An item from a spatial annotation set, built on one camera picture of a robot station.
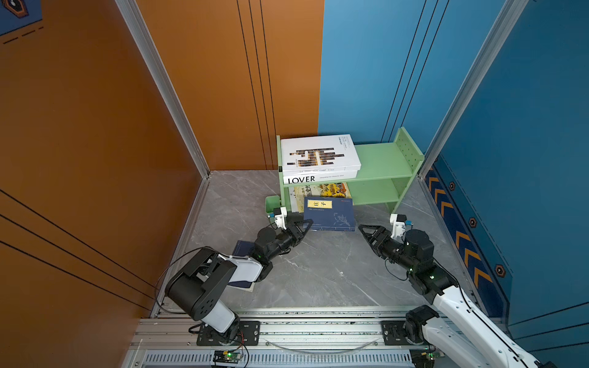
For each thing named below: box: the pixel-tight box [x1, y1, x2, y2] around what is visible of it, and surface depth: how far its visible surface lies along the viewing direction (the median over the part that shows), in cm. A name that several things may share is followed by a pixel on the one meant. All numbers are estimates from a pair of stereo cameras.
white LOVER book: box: [282, 170, 359, 185], surface depth 79 cm
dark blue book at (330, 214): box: [303, 196, 356, 232], surface depth 84 cm
